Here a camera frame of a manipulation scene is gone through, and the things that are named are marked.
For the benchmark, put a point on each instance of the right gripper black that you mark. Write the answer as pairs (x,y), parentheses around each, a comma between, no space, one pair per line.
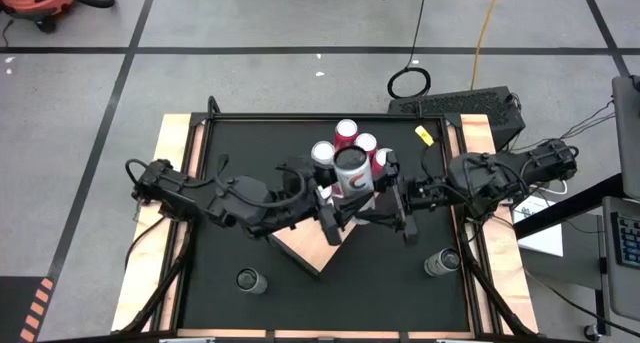
(425,194)

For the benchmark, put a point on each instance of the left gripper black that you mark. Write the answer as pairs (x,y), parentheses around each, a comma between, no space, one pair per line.
(300,188)

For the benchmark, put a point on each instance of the white Celsius can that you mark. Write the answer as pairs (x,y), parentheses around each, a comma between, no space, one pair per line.
(250,280)
(447,259)
(356,178)

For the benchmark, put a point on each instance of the red soda can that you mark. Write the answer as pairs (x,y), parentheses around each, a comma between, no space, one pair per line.
(381,158)
(366,142)
(346,128)

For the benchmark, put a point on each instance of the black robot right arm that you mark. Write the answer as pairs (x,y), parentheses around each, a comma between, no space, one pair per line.
(500,175)

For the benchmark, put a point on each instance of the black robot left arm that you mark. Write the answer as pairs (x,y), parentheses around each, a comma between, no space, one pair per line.
(240,203)

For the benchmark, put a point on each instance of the yellow tape tag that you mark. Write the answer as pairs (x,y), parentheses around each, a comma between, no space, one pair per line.
(424,135)

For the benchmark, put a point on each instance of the black table mat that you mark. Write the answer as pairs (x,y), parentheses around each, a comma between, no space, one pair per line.
(330,310)

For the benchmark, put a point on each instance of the white paper sheet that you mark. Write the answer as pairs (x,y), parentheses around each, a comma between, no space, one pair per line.
(545,243)

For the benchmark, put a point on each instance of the black metal beam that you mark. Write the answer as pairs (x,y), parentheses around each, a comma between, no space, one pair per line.
(570,206)

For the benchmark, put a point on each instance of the black caster wheel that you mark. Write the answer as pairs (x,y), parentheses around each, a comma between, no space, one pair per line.
(591,332)

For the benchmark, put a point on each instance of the dark computer keyboard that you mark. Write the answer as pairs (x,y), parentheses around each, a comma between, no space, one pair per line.
(629,240)

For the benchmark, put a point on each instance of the light grey computer tower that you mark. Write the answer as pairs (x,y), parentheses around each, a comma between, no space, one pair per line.
(627,133)

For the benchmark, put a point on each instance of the grey desk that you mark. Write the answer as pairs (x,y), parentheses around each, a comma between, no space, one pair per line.
(620,293)

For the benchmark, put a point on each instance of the black orange striped floor mat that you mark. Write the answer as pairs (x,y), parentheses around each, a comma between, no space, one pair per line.
(15,308)

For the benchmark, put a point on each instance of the orange shop vacuum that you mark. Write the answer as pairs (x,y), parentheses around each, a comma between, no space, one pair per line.
(30,0)

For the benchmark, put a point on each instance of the wooden shelf with black frame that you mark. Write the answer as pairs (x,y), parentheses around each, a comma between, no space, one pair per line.
(305,245)

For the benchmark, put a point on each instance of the black aluminium table frame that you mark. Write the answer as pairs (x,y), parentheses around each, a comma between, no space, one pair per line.
(176,308)

